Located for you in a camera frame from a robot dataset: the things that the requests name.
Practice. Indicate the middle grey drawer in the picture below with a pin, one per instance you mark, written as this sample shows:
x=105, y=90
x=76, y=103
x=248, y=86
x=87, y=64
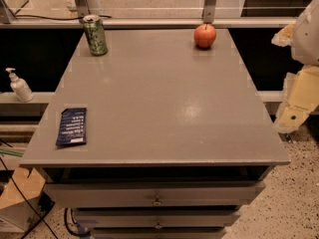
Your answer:
x=157, y=218

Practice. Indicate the green soda can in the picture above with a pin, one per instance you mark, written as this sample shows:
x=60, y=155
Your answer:
x=95, y=34

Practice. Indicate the cardboard box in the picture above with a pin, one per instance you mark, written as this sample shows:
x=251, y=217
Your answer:
x=20, y=199

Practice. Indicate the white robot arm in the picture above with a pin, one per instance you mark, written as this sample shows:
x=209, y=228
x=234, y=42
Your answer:
x=305, y=42

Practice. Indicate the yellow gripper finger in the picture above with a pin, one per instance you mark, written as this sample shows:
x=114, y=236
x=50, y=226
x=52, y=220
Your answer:
x=284, y=37
x=300, y=97

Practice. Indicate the blue snack packet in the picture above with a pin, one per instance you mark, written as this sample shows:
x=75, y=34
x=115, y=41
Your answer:
x=72, y=128

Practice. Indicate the grey drawer cabinet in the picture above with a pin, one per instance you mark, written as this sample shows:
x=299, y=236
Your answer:
x=159, y=110

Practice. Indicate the grey drawer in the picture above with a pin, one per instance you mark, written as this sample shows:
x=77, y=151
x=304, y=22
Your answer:
x=154, y=194
x=157, y=218
x=164, y=233

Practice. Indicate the top grey drawer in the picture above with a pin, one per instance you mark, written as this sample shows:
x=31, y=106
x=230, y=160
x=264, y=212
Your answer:
x=154, y=194

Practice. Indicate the bottom grey drawer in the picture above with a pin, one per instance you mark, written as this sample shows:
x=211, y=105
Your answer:
x=164, y=233

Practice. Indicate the right metal post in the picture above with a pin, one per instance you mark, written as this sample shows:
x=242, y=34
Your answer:
x=208, y=11

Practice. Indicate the white pump bottle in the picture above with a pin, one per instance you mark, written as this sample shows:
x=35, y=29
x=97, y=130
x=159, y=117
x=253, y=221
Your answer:
x=19, y=87

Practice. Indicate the red apple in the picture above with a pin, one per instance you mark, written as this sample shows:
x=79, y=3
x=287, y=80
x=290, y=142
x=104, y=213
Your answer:
x=204, y=36

